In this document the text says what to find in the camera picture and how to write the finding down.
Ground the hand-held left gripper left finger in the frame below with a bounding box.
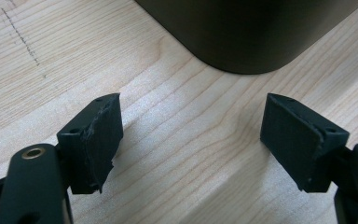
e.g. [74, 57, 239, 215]
[56, 92, 124, 195]

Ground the dark brown compartment tray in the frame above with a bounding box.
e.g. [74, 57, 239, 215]
[134, 0, 358, 75]

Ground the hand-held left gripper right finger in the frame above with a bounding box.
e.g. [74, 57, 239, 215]
[259, 92, 351, 194]

